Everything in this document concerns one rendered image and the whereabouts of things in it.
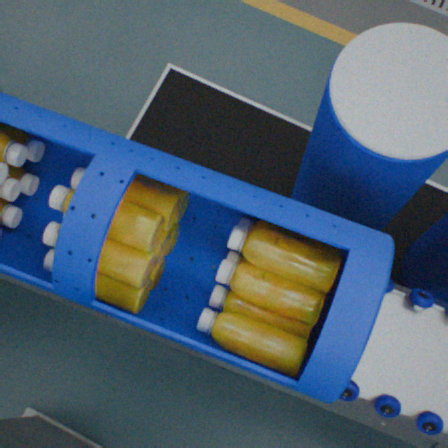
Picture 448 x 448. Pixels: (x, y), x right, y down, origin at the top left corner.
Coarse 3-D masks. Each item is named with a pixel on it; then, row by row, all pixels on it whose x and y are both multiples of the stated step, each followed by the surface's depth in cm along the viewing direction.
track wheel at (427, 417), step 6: (420, 414) 110; (426, 414) 109; (432, 414) 109; (420, 420) 109; (426, 420) 109; (432, 420) 108; (438, 420) 108; (420, 426) 110; (426, 426) 110; (432, 426) 109; (438, 426) 109; (426, 432) 110; (432, 432) 110; (438, 432) 109
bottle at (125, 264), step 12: (108, 240) 102; (108, 252) 101; (120, 252) 101; (132, 252) 101; (144, 252) 102; (108, 264) 101; (120, 264) 101; (132, 264) 101; (144, 264) 101; (108, 276) 103; (120, 276) 102; (132, 276) 101; (144, 276) 101
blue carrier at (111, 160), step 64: (64, 128) 99; (192, 192) 95; (256, 192) 98; (0, 256) 113; (64, 256) 94; (192, 256) 118; (384, 256) 92; (128, 320) 99; (192, 320) 112; (320, 320) 115; (320, 384) 93
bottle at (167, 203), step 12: (132, 180) 106; (132, 192) 104; (144, 192) 104; (156, 192) 104; (168, 192) 105; (144, 204) 103; (156, 204) 103; (168, 204) 103; (168, 216) 103; (168, 228) 106
